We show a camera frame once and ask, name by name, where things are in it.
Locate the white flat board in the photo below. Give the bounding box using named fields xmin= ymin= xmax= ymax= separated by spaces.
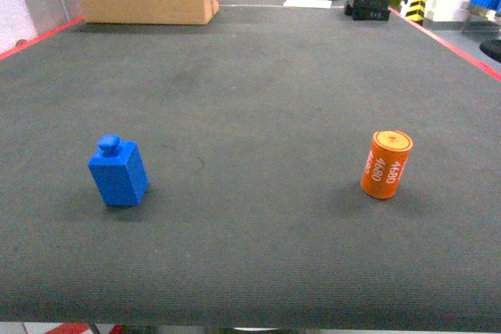
xmin=283 ymin=0 xmax=332 ymax=9

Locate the black equipment case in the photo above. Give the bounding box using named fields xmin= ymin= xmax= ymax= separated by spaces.
xmin=344 ymin=0 xmax=391 ymax=21

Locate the orange cylindrical cap 4680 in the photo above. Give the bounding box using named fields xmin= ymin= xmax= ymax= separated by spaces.
xmin=360 ymin=131 xmax=413 ymax=199

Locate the yellow black striped bollard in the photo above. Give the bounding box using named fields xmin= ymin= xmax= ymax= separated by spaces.
xmin=405 ymin=0 xmax=427 ymax=26

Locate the blue block part with knob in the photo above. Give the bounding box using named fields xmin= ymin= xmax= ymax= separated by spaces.
xmin=88 ymin=135 xmax=149 ymax=207

